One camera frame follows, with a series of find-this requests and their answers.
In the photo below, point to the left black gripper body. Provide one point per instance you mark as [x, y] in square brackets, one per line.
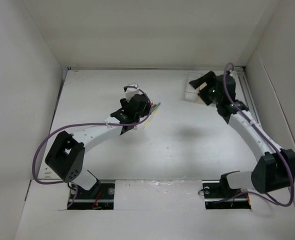
[143, 114]

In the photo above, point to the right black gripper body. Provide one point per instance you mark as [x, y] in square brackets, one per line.
[216, 97]

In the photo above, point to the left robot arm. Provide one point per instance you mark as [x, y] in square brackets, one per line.
[67, 153]

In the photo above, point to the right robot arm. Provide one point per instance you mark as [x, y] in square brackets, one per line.
[275, 166]

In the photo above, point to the green grey pen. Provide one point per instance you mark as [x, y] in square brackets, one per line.
[155, 107]

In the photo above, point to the wooden tray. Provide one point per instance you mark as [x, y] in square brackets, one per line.
[203, 94]

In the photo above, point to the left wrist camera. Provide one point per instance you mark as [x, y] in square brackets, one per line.
[130, 90]

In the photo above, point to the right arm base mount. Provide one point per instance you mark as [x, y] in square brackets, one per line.
[229, 192]

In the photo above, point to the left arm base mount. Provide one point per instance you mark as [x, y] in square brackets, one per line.
[87, 192]

